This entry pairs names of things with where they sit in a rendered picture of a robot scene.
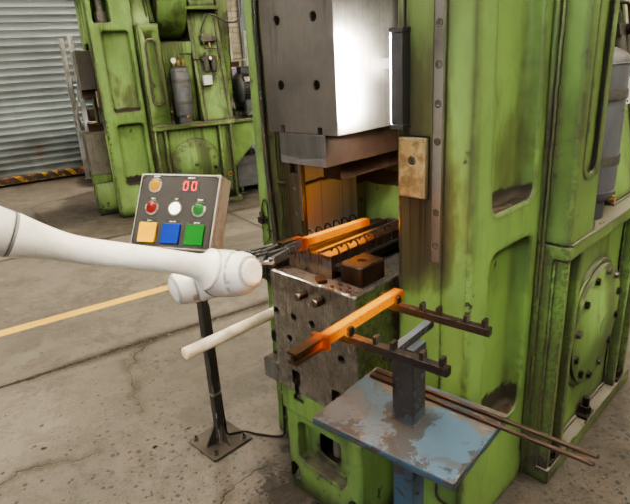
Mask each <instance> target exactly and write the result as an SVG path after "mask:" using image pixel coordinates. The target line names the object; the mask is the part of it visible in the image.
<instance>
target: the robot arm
mask: <svg viewBox="0 0 630 504"><path fill-rule="evenodd" d="M300 249H302V239H300V240H297V241H293V242H290V243H288V244H285V245H283V247H282V248H279V244H277V242H275V245H273V244H268V245H264V246H261V247H257V248H253V249H249V250H242V251H235V250H223V249H213V248H211V249H208V250H207V251H206V252H205V253H191V252H185V251H179V250H172V249H164V248H157V247H150V246H143V245H136V244H129V243H122V242H115V241H107V240H100V239H94V238H88V237H83V236H78V235H74V234H70V233H67V232H64V231H61V230H58V229H56V228H53V227H51V226H48V225H46V224H44V223H41V222H39V221H36V220H34V219H32V218H30V217H28V216H26V215H23V214H21V213H18V212H15V211H12V210H10V209H7V208H4V207H2V206H0V256H2V257H11V258H35V259H48V260H58V261H67V262H74V263H82V264H90V265H99V266H109V267H119V268H130V269H140V270H150V271H160V272H168V273H173V274H171V275H170V276H169V278H168V289H169V292H170V294H171V296H172V298H173V299H174V300H175V301H176V302H177V303H179V304H191V303H196V302H200V301H206V300H209V299H212V298H216V297H238V296H243V295H246V294H248V293H250V292H252V291H253V290H255V289H256V288H257V287H258V285H259V284H260V282H261V281H260V280H261V278H262V267H263V266H264V265H269V267H274V266H275V264H277V263H279V262H281V261H283V260H285V259H287V258H289V257H290V253H292V252H294V251H297V250H300Z"/></svg>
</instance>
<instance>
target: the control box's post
mask: <svg viewBox="0 0 630 504"><path fill-rule="evenodd" d="M196 304H197V311H198V318H199V325H200V332H201V336H202V337H203V338H206V337H208V336H210V335H212V329H211V321H210V314H209V306H208V300H206V301H200V302H196ZM203 353H204V360H205V367H206V374H207V382H208V389H209V393H211V394H213V395H214V394H216V393H218V392H220V389H219V382H218V374H217V367H216V359H215V352H214V347H213V348H211V349H209V350H207V351H205V352H203ZM209 396H210V395H209ZM210 402H211V410H212V417H213V424H214V426H216V428H217V434H218V441H219V442H221V434H220V426H221V425H222V426H223V427H224V419H223V413H222V404H221V397H220V394H219V395H217V396H215V397H211V396H210ZM224 429H225V427H224Z"/></svg>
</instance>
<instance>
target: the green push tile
mask: <svg viewBox="0 0 630 504"><path fill-rule="evenodd" d="M205 227H206V226H205V225H191V224H187V225H186V231H185V237H184V243H183V244H184V245H188V246H203V240H204V233H205Z"/></svg>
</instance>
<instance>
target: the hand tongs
mask: <svg viewBox="0 0 630 504"><path fill-rule="evenodd" d="M370 378H373V379H375V380H378V381H380V382H382V383H385V384H387V385H390V386H392V387H393V374H392V373H390V372H388V371H385V370H383V369H380V368H378V369H376V370H375V372H374V371H373V372H372V373H371V374H370ZM425 392H426V393H429V394H432V395H435V396H437V397H440V398H443V399H445V400H448V401H450V402H453V403H455V404H458V405H460V406H463V407H466V408H468V409H471V410H473V411H476V412H478V413H481V414H483V415H486V416H488V417H491V418H494V419H496V420H499V421H501V422H504V423H506V424H509V425H511V426H514V427H516V428H519V429H521V430H524V431H527V432H529V433H532V434H534V435H537V436H539V437H542V438H544V439H547V440H549V441H552V442H554V443H557V444H559V445H562V446H565V447H567V448H570V449H572V450H575V451H577V452H580V453H582V454H585V455H587V456H590V457H592V458H595V459H599V455H598V454H597V453H594V452H592V451H589V450H586V449H584V448H581V447H579V446H576V445H574V444H571V443H568V442H566V441H563V440H561V439H558V438H556V437H553V436H550V435H548V434H545V433H543V432H540V431H538V430H535V429H532V428H530V427H527V426H525V425H522V424H519V423H517V422H514V421H512V420H509V419H507V418H504V417H501V416H499V415H496V414H494V413H491V412H489V411H486V410H483V409H481V408H478V407H476V406H473V405H471V404H468V403H465V402H463V401H460V400H458V399H455V398H452V397H450V396H447V395H445V394H442V393H439V392H437V391H434V390H431V389H428V388H425ZM425 399H427V400H429V401H432V402H434V403H437V404H439V405H441V406H444V407H446V408H449V409H451V410H454V411H456V412H459V413H461V414H464V415H466V416H468V417H471V418H473V419H476V420H478V421H481V422H483V423H486V424H488V425H491V426H493V427H496V428H498V429H501V430H503V431H505V432H508V433H510V434H513V435H515V436H518V437H520V438H523V439H525V440H528V441H530V442H533V443H535V444H538V445H540V446H542V447H545V448H547V449H550V450H552V451H555V452H557V453H560V454H562V455H565V456H567V457H570V458H572V459H575V460H577V461H579V462H582V463H584V464H587V465H589V466H592V467H593V466H595V462H594V461H591V460H589V459H586V458H584V457H581V456H579V455H576V454H574V453H571V452H569V451H566V450H564V449H561V448H559V447H556V446H554V445H551V444H549V443H546V442H544V441H541V440H539V439H536V438H534V437H531V436H529V435H526V434H524V433H521V432H519V431H516V430H514V429H511V428H509V427H506V426H504V425H501V424H499V423H496V422H494V421H491V420H489V419H486V418H484V417H481V416H479V415H476V414H474V413H471V412H469V411H466V410H464V409H461V408H459V407H456V406H454V405H451V404H449V403H446V402H444V401H441V400H439V399H436V398H434V397H431V396H429V395H427V394H425Z"/></svg>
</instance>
